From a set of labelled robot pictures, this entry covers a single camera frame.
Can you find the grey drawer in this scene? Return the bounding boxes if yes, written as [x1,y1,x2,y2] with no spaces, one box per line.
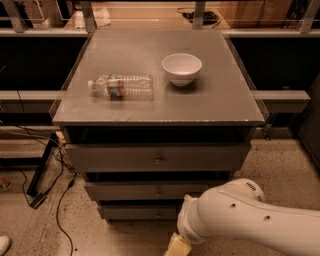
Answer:
[66,144,250,172]
[84,180,224,201]
[97,205,179,220]

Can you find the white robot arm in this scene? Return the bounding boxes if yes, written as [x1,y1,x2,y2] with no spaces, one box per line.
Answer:
[164,178,320,256]

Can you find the grey bottom drawer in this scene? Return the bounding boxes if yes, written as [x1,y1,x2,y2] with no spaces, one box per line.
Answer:
[97,205,179,220]

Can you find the grey top drawer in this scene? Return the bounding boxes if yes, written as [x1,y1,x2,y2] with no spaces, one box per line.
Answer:
[66,144,250,172]

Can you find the grey drawer cabinet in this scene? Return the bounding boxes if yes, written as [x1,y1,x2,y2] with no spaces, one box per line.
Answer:
[53,30,265,208]

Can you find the black metal table leg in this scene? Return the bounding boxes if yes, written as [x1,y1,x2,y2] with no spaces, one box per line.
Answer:
[26,134,58,197]

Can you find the clear plastic water bottle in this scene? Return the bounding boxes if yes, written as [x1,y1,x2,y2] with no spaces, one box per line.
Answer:
[88,74,153,101]

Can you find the white shoe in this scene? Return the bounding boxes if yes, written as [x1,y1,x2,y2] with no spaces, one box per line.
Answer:
[0,236,11,256]

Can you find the white bowl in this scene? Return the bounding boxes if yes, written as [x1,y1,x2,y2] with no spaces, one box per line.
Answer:
[162,53,202,86]

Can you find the black floor cable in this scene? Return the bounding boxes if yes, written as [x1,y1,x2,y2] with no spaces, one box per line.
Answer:
[0,89,78,256]

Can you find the black cable bundle on shelf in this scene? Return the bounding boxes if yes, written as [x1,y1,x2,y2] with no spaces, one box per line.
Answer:
[177,7,222,28]

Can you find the metal railing frame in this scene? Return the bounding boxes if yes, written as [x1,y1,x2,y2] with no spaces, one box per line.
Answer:
[0,0,320,114]

